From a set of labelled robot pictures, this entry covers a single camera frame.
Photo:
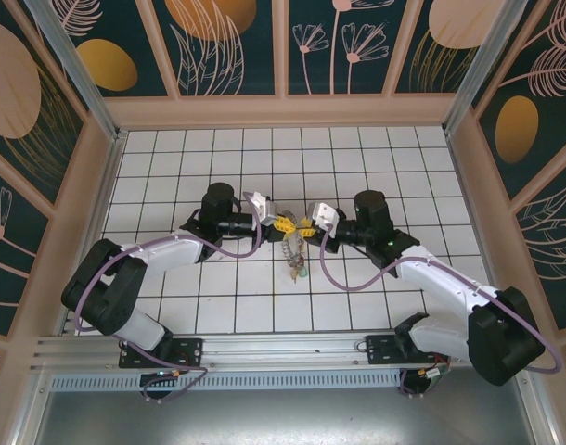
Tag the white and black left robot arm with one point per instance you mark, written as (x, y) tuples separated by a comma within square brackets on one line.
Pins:
[(171, 248)]

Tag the wall panel with gold oval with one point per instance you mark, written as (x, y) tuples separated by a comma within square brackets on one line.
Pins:
[(139, 28)]

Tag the wall panel beige circle, gold leaves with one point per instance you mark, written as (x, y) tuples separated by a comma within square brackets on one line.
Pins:
[(450, 23)]

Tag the wall panel gold oval, feather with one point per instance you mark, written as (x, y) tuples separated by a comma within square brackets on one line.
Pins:
[(543, 116)]

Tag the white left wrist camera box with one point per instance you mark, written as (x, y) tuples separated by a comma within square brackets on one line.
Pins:
[(261, 207)]

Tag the wall panel with pink leaf lines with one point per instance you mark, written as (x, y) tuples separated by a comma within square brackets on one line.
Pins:
[(552, 241)]

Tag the wall panel large beige circle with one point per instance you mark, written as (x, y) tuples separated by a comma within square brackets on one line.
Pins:
[(14, 92)]

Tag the aluminium corner post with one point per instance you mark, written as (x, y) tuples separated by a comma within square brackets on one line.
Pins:
[(89, 88), (486, 69)]

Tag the black round base housing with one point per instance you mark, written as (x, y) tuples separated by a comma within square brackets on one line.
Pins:
[(417, 387), (162, 394)]

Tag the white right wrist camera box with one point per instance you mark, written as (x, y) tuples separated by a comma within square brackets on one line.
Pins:
[(324, 214)]

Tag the wall panel with leaf outlines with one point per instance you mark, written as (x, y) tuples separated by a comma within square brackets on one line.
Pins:
[(264, 46)]

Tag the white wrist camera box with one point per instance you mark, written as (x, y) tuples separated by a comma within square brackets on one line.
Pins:
[(324, 214), (261, 207)]

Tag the wall panel with pink flowers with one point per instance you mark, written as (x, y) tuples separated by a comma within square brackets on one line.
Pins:
[(329, 79)]

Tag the wall panel with flower outline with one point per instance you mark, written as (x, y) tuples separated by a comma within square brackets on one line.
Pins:
[(9, 259)]

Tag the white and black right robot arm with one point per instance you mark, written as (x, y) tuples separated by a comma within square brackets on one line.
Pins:
[(441, 278)]

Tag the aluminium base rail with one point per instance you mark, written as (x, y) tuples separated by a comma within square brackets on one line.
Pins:
[(283, 345)]

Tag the grey metal sheet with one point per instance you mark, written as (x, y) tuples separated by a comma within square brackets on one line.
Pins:
[(283, 417)]

